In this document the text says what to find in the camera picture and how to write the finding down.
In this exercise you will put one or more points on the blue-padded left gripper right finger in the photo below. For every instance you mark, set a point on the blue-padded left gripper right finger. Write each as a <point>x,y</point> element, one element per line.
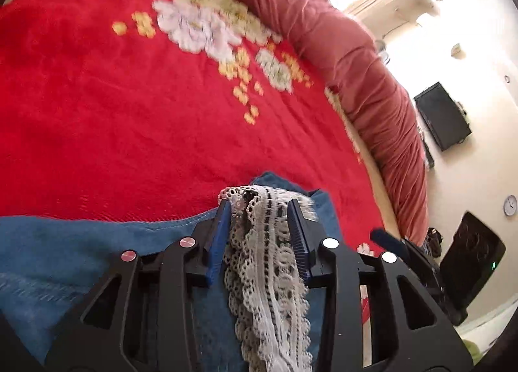
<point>408,329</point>

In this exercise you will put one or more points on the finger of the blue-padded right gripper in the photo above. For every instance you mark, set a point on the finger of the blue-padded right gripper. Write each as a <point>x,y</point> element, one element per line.
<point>389,243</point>

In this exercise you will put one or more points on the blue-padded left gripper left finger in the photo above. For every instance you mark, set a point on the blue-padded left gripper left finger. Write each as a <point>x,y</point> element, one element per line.
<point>138,316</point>

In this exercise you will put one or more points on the blue denim pants lace hem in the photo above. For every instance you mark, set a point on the blue denim pants lace hem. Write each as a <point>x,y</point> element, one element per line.
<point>49,266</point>

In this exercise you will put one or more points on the green fleece sleeve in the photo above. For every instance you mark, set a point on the green fleece sleeve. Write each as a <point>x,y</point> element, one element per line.
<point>474,351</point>

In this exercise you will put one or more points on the black flat screen monitor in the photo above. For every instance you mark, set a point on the black flat screen monitor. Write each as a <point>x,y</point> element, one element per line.
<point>442,116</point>

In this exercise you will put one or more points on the rolled dusty red duvet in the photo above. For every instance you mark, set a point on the rolled dusty red duvet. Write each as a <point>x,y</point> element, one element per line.
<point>379,108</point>

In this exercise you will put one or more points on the red floral blanket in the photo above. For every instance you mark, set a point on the red floral blanket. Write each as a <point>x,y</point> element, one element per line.
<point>104,118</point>

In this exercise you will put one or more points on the round wall clock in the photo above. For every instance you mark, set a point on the round wall clock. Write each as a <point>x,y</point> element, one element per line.
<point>510,206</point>

